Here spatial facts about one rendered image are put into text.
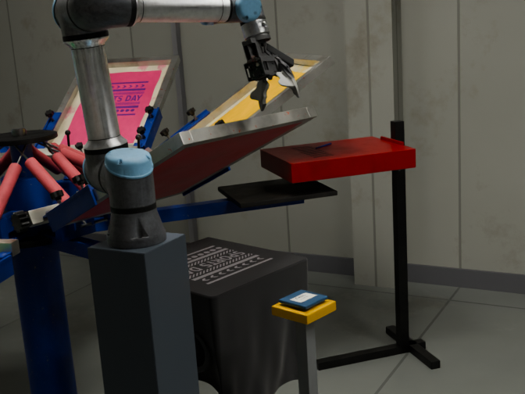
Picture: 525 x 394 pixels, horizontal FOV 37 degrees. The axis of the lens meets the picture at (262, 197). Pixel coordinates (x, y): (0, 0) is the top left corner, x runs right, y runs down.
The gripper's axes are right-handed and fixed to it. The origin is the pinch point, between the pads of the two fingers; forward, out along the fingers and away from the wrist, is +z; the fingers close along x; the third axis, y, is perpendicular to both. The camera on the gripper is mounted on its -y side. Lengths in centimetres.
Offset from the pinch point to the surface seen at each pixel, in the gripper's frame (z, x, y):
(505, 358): 138, -57, -173
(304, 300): 54, 0, 14
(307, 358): 71, -5, 14
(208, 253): 38, -58, -7
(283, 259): 47, -32, -16
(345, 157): 20, -68, -108
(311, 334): 64, -3, 12
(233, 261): 43, -45, -5
